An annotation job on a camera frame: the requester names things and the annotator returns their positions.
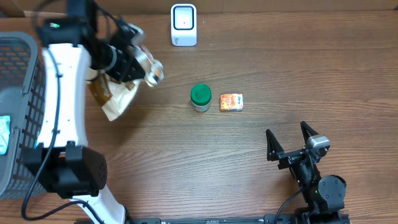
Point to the green lid jar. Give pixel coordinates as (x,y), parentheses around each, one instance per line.
(200,97)

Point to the teal tissue pack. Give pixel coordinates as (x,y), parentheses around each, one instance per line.
(5,130)

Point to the clear brown snack bag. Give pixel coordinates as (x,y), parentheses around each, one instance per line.
(115,96)

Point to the grey plastic basket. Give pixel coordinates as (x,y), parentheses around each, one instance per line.
(22,99)

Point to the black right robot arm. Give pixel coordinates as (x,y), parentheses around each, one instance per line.
(323,196)

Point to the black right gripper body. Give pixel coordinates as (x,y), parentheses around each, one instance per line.
(289,157)

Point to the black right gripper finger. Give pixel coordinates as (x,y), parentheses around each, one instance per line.
(309,135)
(274,149)

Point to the orange tissue pack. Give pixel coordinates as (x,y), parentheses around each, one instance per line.
(231,102)

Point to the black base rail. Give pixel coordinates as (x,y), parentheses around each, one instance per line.
(266,219)

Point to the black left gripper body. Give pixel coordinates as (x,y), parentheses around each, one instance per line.
(117,65)

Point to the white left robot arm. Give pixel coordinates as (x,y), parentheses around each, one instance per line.
(61,161)

